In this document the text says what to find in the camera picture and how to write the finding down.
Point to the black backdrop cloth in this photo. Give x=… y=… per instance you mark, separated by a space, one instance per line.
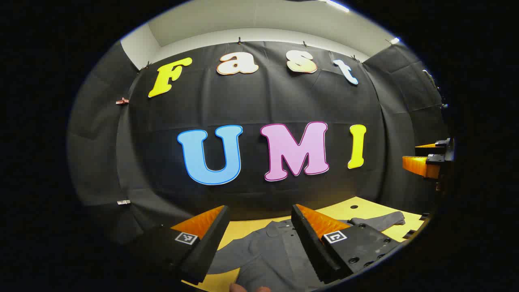
x=263 y=101

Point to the red clip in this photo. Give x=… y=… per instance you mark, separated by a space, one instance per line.
x=121 y=100

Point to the grey polo shirt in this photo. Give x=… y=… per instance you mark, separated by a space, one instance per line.
x=275 y=251

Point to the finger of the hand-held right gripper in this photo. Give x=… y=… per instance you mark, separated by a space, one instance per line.
x=415 y=164
x=434 y=148

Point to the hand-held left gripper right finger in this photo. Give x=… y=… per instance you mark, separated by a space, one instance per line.
x=310 y=239

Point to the white clip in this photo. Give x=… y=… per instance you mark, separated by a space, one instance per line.
x=123 y=201

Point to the ceiling light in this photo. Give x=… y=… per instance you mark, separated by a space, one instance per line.
x=394 y=40

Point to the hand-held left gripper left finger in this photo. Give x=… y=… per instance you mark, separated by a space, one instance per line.
x=211 y=239

